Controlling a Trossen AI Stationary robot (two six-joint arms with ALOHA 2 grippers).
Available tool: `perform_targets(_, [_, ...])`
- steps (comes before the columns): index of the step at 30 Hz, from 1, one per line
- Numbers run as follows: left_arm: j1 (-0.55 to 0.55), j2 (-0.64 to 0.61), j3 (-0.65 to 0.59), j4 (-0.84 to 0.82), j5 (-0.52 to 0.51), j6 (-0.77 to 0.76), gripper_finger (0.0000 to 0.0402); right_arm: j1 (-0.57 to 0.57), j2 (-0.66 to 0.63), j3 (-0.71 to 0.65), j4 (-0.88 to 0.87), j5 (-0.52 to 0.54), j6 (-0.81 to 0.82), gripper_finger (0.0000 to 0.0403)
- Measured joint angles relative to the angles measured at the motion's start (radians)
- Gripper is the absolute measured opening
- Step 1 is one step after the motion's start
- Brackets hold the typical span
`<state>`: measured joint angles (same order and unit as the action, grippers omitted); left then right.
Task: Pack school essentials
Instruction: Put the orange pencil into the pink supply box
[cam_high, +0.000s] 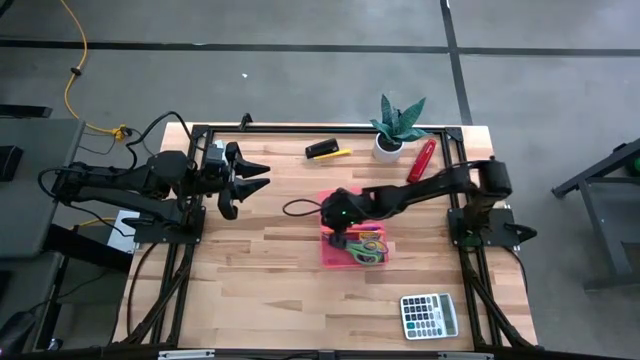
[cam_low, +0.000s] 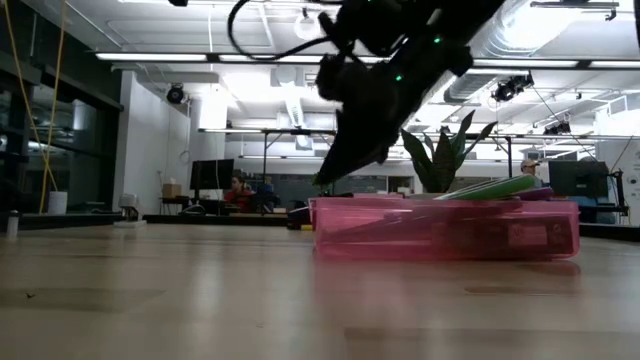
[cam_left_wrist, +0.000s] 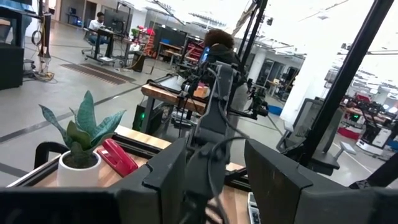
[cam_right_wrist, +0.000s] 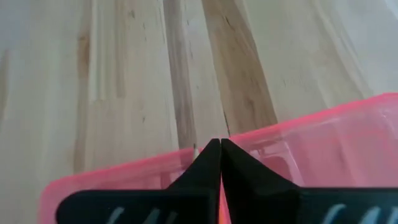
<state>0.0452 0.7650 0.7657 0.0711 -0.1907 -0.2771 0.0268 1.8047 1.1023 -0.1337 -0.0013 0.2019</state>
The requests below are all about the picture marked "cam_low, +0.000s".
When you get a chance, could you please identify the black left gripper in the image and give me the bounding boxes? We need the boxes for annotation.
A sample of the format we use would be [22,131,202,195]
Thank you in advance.
[314,24,489,186]

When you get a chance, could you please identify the transparent pink pencil box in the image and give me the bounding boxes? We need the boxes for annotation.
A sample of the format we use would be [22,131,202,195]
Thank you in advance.
[307,195,582,262]

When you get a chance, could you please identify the green handled scissors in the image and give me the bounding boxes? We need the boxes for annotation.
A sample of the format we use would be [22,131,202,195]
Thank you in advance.
[433,173,539,202]

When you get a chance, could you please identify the iridescent purple pen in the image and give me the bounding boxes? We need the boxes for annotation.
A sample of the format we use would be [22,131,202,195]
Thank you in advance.
[517,186,557,202]

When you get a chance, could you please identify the black stapler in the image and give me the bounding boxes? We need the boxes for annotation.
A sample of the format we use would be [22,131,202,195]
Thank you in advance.
[286,205,314,231]

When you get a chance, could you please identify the person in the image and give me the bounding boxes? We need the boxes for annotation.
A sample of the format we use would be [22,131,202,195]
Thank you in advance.
[519,158,544,189]
[223,174,259,214]

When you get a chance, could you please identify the black computer monitor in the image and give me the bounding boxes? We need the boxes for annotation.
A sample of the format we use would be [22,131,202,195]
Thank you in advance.
[189,158,235,191]
[548,159,610,199]

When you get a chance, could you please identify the black office desk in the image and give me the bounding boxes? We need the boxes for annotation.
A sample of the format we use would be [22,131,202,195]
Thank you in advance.
[158,196,226,216]

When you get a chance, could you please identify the long ceiling light bar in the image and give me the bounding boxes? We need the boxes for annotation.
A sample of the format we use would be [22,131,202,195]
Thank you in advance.
[94,52,640,70]

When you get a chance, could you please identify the small white tape dispenser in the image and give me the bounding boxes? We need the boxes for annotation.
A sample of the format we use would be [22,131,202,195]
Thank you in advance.
[113,192,149,229]

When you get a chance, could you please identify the black tripod stand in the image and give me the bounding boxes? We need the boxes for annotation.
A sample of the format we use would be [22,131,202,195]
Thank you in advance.
[607,169,630,217]

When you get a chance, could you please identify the white bucket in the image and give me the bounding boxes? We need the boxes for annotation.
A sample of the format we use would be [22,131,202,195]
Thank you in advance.
[47,190,69,215]

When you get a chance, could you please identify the white glue bottle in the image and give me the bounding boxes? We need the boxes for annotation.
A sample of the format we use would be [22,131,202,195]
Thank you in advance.
[5,209,21,240]

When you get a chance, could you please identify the tall black table frame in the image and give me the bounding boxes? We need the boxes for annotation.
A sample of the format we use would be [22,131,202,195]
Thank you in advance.
[259,128,337,211]

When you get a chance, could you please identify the white ceiling ring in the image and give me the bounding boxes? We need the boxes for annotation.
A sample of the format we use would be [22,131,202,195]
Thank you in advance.
[293,12,323,41]

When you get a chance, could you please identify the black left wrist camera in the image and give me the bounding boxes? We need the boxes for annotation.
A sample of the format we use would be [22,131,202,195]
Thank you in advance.
[439,39,475,80]

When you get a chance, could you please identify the black ceiling camera rig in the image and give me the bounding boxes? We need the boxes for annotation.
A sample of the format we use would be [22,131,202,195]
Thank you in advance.
[491,72,535,104]

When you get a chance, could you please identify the black left wrist camera cable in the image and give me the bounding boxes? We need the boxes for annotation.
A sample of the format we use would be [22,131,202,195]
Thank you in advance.
[227,0,346,61]

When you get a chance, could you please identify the black aluminium table frame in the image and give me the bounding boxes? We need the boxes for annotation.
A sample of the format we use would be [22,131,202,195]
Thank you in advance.
[0,212,640,244]

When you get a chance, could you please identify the yellow power cable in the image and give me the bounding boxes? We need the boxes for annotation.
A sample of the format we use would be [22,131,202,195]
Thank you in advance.
[39,0,67,215]
[2,0,59,194]

